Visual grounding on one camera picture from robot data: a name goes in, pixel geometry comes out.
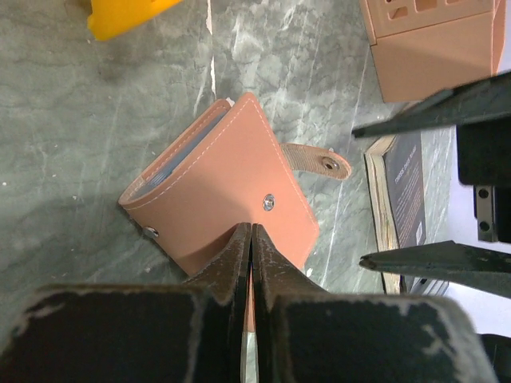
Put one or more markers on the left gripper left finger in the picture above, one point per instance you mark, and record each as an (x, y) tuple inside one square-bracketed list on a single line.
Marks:
[(225, 276)]

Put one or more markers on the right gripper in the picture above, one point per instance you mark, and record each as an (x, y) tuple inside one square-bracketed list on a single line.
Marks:
[(483, 163)]

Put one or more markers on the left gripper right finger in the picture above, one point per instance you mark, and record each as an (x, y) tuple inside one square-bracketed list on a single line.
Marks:
[(274, 275)]

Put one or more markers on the yellow bin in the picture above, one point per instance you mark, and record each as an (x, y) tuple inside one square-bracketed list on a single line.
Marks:
[(111, 18)]

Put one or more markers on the black book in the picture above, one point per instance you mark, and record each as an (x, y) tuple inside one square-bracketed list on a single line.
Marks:
[(403, 210)]

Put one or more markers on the orange plastic file organizer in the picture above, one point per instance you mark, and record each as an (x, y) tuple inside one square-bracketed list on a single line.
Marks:
[(421, 47)]

